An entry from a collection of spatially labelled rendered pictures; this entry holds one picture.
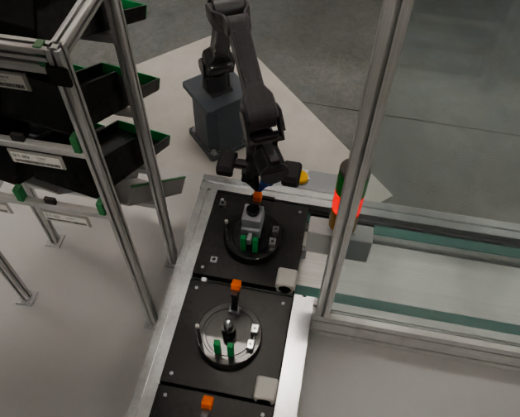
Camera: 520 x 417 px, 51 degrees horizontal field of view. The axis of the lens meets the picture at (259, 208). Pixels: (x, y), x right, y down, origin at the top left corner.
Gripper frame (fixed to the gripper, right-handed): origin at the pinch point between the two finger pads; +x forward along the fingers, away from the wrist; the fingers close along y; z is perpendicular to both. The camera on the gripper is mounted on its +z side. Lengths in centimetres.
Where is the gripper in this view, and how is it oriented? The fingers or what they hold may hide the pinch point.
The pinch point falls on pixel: (259, 182)
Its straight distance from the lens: 125.0
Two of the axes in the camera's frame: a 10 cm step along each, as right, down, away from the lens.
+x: -0.1, 5.7, 8.2
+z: 1.9, -8.0, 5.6
